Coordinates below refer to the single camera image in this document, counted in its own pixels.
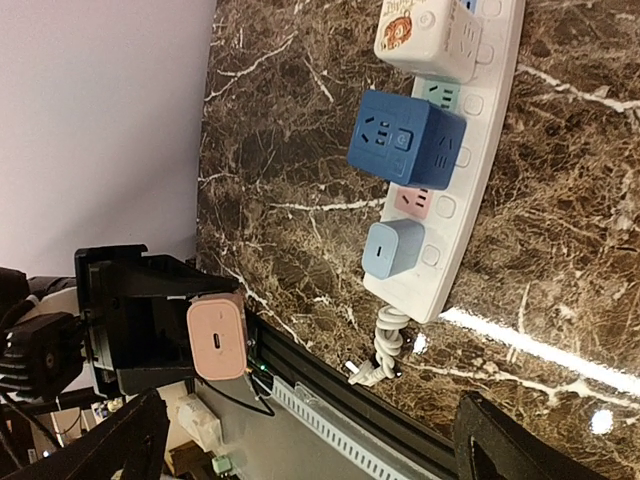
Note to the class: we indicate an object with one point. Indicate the white multicolour power strip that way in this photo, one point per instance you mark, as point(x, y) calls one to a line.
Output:
point(449, 215)

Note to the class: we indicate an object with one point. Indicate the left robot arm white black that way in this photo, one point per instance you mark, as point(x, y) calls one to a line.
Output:
point(43, 338)

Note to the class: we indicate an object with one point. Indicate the pink cube charger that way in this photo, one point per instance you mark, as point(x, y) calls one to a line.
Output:
point(218, 337)

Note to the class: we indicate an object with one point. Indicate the white cube socket adapter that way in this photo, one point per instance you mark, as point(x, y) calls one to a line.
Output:
point(432, 38)

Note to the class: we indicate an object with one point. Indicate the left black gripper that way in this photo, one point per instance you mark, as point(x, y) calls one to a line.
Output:
point(134, 306)

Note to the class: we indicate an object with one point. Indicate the white slotted cable duct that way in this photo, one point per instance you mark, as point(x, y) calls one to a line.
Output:
point(355, 444)

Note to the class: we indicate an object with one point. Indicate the light blue cube charger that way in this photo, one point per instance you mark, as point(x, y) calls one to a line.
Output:
point(392, 247)

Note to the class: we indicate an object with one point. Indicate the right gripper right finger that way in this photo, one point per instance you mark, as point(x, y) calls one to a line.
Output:
point(491, 445)

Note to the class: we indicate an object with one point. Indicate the blue cube socket adapter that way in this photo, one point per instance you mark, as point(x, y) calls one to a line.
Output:
point(406, 140)

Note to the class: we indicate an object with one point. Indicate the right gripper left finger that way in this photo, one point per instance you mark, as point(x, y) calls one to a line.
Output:
point(131, 442)

